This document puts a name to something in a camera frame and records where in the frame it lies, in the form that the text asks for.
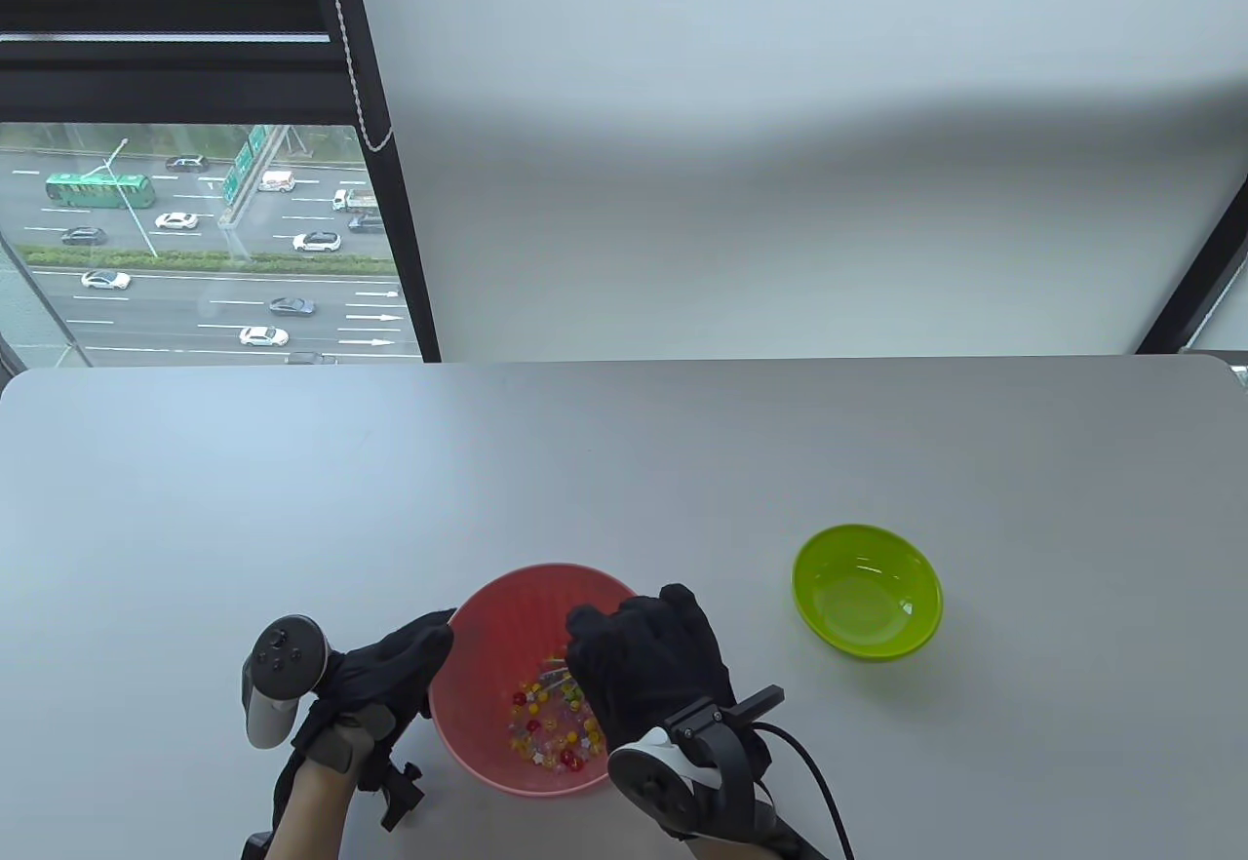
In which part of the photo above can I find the person's right hand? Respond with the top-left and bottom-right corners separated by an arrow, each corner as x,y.
565,584 -> 737,762

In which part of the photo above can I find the person's left hand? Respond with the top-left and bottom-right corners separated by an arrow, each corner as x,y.
288,608 -> 457,775

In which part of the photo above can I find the teal wire whisk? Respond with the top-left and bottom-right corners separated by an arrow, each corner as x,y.
531,660 -> 581,705

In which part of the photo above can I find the pink plastic salad bowl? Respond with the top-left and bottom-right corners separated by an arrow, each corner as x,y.
427,563 -> 640,798

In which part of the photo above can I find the pile of colourful plastic decorations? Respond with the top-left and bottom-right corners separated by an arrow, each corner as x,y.
507,670 -> 605,773

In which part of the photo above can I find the green plastic bowl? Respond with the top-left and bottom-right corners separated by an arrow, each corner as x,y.
791,524 -> 945,661

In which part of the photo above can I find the person's left forearm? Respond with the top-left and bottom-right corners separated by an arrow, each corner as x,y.
263,758 -> 344,860

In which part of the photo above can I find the person's right forearm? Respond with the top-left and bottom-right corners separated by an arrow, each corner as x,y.
682,831 -> 781,860

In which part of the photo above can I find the grey left hand controller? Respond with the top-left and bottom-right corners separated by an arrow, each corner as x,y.
241,614 -> 332,751

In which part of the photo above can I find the white roller blind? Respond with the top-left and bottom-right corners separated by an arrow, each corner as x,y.
346,0 -> 1248,364

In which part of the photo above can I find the green road sign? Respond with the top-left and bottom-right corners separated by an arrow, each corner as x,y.
220,125 -> 276,210

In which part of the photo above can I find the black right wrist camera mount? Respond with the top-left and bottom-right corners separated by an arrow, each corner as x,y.
668,684 -> 784,739

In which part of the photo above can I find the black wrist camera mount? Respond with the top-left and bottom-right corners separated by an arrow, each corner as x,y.
668,684 -> 784,739
356,761 -> 423,832

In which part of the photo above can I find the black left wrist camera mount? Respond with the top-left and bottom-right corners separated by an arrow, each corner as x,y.
356,761 -> 423,832

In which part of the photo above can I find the black cable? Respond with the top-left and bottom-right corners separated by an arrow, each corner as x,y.
756,722 -> 857,860

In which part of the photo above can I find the black window frame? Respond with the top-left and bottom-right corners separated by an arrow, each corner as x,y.
0,0 -> 445,369

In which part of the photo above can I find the white bead cord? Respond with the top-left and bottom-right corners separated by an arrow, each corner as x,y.
314,0 -> 396,154

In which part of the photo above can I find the black slanted window post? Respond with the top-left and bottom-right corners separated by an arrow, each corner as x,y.
1134,207 -> 1248,354

